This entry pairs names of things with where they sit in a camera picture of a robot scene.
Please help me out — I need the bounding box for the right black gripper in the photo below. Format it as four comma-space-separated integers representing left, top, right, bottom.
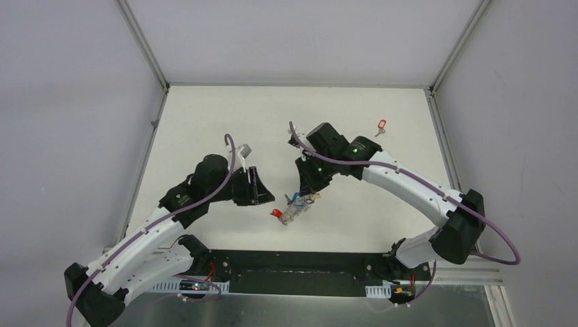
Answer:
295, 151, 337, 197

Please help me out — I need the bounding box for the metal disc keyring holder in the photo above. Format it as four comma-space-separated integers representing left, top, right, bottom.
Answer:
278, 194, 315, 225

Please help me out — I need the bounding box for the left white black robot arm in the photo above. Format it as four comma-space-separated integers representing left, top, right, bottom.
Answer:
64, 155, 275, 326

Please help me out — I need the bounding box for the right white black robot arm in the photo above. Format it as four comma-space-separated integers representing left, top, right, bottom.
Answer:
289, 123, 485, 279

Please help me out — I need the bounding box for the red tag on keyring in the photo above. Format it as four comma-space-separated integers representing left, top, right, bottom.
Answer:
271, 209, 284, 219

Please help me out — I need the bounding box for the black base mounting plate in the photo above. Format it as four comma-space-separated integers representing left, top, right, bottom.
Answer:
184, 250, 430, 297

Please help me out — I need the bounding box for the key with red tag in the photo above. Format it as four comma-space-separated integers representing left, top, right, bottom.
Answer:
374, 119, 386, 138

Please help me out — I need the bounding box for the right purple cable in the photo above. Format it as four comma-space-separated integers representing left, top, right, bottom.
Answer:
288, 121, 521, 312

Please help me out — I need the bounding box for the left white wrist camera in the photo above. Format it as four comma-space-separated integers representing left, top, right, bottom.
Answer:
236, 144, 252, 159

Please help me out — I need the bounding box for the white slotted cable duct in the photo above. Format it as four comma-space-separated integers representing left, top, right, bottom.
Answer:
148, 277, 230, 295

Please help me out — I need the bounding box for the aluminium frame rail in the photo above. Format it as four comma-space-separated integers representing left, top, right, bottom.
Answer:
433, 268, 504, 286

